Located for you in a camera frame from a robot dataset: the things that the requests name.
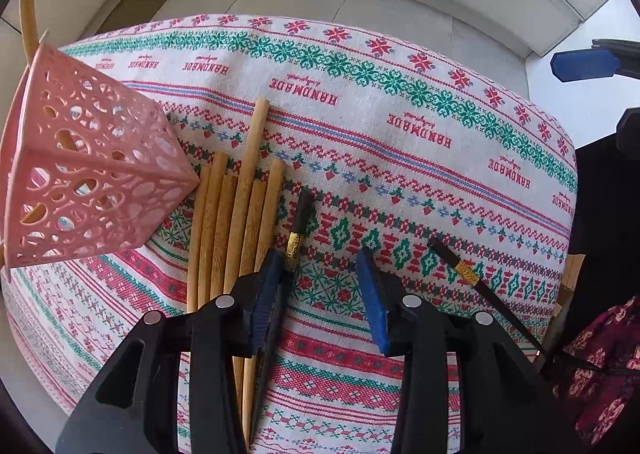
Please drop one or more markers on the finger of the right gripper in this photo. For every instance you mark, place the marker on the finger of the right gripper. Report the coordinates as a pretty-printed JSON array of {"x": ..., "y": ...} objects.
[{"x": 584, "y": 64}]

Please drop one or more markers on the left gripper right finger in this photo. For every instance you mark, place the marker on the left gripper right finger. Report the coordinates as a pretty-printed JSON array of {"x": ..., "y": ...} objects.
[{"x": 505, "y": 406}]

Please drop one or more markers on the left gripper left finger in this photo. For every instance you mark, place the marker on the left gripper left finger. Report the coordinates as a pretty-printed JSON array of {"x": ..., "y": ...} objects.
[{"x": 132, "y": 404}]

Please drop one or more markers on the black gold chopstick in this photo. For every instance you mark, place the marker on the black gold chopstick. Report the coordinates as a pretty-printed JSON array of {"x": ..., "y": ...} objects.
[
  {"x": 472, "y": 279},
  {"x": 302, "y": 215}
]

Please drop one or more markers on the long wooden chopstick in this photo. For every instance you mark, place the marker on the long wooden chopstick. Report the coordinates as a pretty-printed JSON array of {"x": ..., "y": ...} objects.
[{"x": 242, "y": 193}]

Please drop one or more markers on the red floral sleeve forearm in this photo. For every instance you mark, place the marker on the red floral sleeve forearm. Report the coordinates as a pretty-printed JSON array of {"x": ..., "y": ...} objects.
[{"x": 597, "y": 397}]

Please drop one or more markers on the embroidered patterned tablecloth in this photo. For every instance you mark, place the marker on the embroidered patterned tablecloth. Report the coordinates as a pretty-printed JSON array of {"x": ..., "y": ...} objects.
[{"x": 397, "y": 144}]

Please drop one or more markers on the pink perforated utensil basket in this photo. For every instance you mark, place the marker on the pink perforated utensil basket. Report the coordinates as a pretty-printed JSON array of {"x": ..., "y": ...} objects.
[{"x": 88, "y": 165}]

